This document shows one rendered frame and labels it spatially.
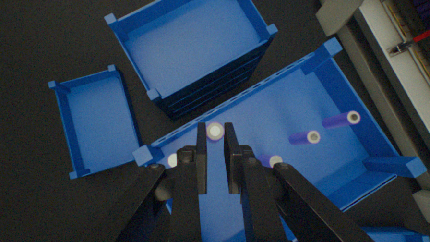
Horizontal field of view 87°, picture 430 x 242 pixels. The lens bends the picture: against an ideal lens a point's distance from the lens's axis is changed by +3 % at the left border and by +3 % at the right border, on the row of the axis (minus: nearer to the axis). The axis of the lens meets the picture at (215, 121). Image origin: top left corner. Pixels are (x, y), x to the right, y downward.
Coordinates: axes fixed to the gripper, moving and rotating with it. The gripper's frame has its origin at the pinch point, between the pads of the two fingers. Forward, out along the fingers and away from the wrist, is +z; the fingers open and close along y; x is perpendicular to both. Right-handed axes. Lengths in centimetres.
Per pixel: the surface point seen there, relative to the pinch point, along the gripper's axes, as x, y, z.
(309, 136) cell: -2.5, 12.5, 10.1
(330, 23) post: 18, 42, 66
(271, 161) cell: -5.2, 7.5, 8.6
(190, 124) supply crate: -1.5, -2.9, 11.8
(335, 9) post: 21, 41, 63
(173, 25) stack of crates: 13.8, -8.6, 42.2
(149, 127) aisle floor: -17, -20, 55
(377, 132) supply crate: -2.6, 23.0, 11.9
